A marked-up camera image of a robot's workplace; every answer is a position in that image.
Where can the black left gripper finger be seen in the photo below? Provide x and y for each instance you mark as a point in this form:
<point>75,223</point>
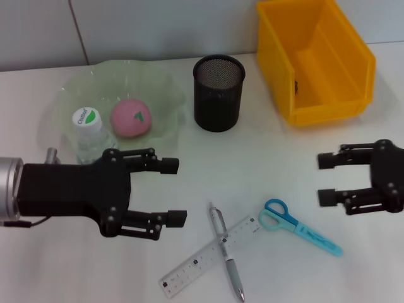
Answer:
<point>168,165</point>
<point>176,218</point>

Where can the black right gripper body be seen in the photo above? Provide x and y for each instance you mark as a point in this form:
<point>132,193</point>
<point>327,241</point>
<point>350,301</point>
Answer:
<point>389,173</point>

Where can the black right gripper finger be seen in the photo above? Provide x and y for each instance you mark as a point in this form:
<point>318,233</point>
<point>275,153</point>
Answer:
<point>325,161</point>
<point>326,198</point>

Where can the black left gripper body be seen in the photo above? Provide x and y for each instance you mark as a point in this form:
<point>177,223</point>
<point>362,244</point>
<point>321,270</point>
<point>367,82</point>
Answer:
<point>72,189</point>

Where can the blue scissors with blade cover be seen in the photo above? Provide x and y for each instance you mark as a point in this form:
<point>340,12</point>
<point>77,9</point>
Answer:
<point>312,235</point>

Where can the transparent plastic ruler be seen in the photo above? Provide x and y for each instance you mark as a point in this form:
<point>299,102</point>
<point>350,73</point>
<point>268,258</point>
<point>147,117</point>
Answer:
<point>189,268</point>

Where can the pink peach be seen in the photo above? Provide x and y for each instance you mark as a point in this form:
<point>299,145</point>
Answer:
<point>126,121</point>

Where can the clear water bottle green label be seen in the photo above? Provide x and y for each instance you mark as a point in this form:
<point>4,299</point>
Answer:
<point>86,120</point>

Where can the black mesh pen cup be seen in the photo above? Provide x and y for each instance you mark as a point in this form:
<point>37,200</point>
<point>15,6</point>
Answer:
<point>217,107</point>

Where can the clear grey ballpoint pen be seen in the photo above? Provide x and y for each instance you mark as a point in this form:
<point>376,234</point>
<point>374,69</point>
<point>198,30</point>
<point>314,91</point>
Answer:
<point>233,271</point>

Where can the green glass fruit plate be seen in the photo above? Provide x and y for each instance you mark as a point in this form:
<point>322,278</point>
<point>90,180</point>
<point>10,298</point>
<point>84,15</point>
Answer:
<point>79,91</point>

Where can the yellow plastic storage bin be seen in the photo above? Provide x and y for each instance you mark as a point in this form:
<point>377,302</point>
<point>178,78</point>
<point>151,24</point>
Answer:
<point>331,79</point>

